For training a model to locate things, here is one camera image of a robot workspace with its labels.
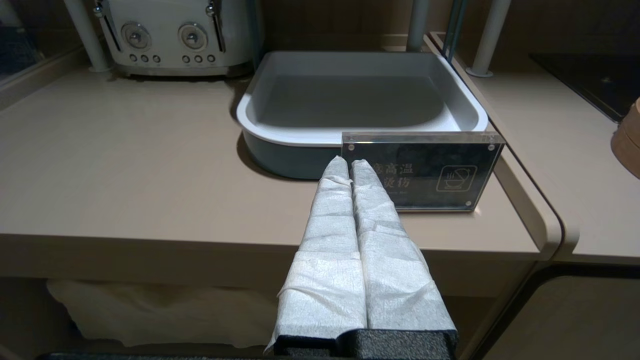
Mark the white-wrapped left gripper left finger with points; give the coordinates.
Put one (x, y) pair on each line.
(330, 279)

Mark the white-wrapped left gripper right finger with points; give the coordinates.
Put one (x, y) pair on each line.
(395, 285)

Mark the bamboo steamer basket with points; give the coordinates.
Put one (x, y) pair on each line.
(629, 147)

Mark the black induction cooktop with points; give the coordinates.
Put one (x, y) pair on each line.
(595, 82)

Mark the acrylic hot warning sign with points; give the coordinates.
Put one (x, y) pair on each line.
(440, 169)

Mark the large grey rack tray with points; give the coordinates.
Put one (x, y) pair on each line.
(350, 97)

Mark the white cloth under counter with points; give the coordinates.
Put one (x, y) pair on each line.
(150, 310)

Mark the three-tier grey tray rack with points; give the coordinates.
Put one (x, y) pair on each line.
(454, 29)

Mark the white retro toaster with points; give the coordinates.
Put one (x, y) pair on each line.
(170, 15)

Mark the long white support pole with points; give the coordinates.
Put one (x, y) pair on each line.
(87, 39)

